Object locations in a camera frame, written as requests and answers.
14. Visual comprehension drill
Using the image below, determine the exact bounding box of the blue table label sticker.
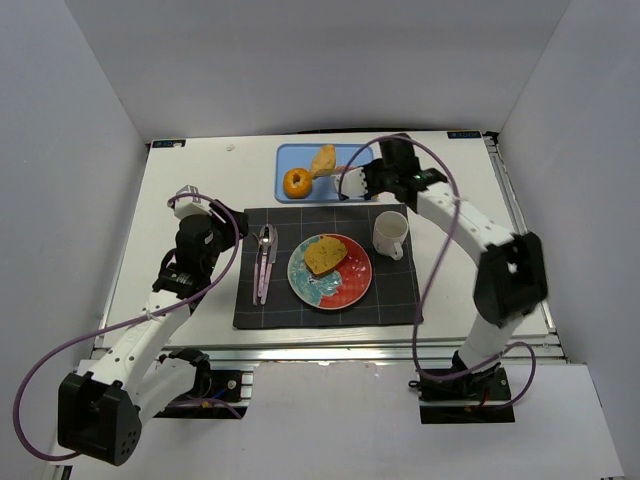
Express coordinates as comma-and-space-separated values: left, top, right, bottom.
151, 139, 186, 149

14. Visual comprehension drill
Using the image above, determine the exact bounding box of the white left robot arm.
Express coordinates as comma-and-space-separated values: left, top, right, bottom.
57, 194, 249, 466

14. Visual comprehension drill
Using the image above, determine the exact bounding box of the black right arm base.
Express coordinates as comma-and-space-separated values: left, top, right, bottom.
408, 363, 515, 425

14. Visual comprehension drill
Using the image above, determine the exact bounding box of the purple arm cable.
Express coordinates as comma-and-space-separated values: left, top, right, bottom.
337, 133, 537, 412
12, 194, 246, 461

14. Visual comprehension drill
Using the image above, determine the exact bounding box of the right blue label sticker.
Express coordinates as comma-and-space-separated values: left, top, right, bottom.
447, 130, 483, 140

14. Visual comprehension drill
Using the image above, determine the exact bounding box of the pale bread roll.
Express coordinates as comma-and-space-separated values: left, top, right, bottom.
309, 144, 337, 179

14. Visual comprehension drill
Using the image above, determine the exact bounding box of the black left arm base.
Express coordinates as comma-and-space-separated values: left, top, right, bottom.
155, 348, 252, 420

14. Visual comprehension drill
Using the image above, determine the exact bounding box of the blue plastic tray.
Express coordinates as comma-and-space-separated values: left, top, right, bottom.
274, 143, 376, 204

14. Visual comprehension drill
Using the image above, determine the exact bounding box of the pink handled knife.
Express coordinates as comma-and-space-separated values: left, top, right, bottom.
261, 224, 278, 305

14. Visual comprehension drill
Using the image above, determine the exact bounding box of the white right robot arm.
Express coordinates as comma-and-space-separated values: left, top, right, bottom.
337, 133, 548, 383

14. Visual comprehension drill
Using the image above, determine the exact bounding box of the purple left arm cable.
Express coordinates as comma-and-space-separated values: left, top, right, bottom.
12, 194, 246, 461

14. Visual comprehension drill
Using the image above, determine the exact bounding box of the brown bread slice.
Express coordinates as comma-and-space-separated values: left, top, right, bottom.
304, 235, 348, 277

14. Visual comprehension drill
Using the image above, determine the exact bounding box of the aluminium table frame rail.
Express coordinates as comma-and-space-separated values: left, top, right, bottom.
74, 334, 568, 374

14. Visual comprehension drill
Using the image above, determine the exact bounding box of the pink handled spoon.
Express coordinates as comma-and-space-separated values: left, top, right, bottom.
256, 224, 277, 305

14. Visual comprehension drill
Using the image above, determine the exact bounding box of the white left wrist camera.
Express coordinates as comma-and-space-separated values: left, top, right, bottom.
167, 185, 211, 220

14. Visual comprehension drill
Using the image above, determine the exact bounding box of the pink handled fork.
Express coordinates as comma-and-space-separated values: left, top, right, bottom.
252, 232, 262, 307

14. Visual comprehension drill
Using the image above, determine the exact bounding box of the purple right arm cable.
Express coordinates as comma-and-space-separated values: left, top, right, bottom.
337, 133, 537, 412

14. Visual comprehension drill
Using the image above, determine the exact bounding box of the dark checked placemat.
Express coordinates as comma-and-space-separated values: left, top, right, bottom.
233, 204, 419, 330

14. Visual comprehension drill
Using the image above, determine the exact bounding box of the teal and red plate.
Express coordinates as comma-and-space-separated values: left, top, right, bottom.
286, 234, 373, 311

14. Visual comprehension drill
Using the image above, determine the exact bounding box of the orange glazed donut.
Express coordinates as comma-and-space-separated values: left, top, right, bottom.
283, 168, 313, 199

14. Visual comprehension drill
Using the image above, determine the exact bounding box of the white ceramic mug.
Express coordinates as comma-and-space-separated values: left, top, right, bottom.
372, 211, 409, 261

